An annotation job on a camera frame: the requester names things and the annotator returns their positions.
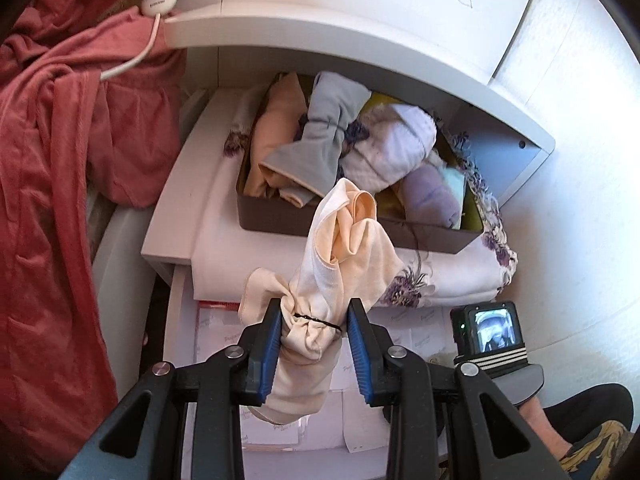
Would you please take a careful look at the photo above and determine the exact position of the gold-lined brown storage box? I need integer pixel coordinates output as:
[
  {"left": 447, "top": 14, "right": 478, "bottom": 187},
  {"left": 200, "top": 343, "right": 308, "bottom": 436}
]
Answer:
[{"left": 235, "top": 72, "right": 486, "bottom": 256}]

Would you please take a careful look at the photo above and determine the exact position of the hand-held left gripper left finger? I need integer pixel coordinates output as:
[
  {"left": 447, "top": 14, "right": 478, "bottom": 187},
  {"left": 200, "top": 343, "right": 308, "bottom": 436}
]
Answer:
[{"left": 57, "top": 297, "right": 283, "bottom": 480}]

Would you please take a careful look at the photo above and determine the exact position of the grey cloth bundle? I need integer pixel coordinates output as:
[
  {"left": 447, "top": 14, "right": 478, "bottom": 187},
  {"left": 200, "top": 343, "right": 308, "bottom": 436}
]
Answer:
[{"left": 257, "top": 71, "right": 373, "bottom": 201}]

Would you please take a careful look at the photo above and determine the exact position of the cream peach cloth bundle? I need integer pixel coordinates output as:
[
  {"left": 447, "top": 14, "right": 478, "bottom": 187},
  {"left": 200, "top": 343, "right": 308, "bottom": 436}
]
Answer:
[{"left": 239, "top": 177, "right": 403, "bottom": 423}]

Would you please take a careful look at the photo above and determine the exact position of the mauve cloth bundle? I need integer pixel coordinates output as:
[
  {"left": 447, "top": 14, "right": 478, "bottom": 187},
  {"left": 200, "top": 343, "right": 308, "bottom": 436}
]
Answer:
[{"left": 400, "top": 162, "right": 463, "bottom": 231}]

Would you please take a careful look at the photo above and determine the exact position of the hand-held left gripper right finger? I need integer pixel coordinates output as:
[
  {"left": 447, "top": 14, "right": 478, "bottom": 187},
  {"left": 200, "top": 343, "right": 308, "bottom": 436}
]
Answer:
[{"left": 347, "top": 298, "right": 571, "bottom": 480}]

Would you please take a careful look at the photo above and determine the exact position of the white cabinet drawer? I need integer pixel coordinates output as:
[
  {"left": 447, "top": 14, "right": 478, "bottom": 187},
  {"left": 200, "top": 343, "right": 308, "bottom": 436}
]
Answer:
[{"left": 162, "top": 265, "right": 453, "bottom": 480}]

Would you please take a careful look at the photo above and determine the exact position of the stack of glossy paper sheets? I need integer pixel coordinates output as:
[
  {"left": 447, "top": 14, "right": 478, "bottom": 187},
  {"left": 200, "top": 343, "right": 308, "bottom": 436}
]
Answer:
[{"left": 192, "top": 300, "right": 451, "bottom": 466}]

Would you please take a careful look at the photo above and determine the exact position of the red fleece robe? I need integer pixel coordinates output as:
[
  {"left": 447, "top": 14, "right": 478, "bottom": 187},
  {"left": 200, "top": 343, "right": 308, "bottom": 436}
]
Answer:
[{"left": 0, "top": 0, "right": 193, "bottom": 480}]

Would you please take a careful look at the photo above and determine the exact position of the white quilted cloth bundle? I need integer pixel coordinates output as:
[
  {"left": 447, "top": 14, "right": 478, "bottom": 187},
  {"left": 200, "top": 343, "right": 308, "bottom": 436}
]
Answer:
[{"left": 340, "top": 104, "right": 438, "bottom": 193}]

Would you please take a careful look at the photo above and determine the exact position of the white purple-floral folded blanket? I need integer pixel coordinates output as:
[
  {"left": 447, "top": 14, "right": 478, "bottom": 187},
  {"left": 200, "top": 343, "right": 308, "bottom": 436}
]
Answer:
[{"left": 192, "top": 87, "right": 518, "bottom": 308}]

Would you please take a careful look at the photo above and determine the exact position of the white bedside cabinet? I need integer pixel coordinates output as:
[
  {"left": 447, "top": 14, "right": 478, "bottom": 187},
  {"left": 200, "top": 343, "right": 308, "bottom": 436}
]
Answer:
[{"left": 140, "top": 0, "right": 556, "bottom": 281}]

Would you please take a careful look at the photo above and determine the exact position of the gold patterned clothing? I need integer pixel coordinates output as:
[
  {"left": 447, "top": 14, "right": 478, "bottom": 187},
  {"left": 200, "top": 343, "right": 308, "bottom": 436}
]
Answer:
[{"left": 557, "top": 420, "right": 636, "bottom": 473}]

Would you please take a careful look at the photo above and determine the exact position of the black hair tie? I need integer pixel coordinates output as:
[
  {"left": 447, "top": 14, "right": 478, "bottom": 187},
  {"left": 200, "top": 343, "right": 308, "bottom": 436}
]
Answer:
[{"left": 294, "top": 313, "right": 345, "bottom": 335}]

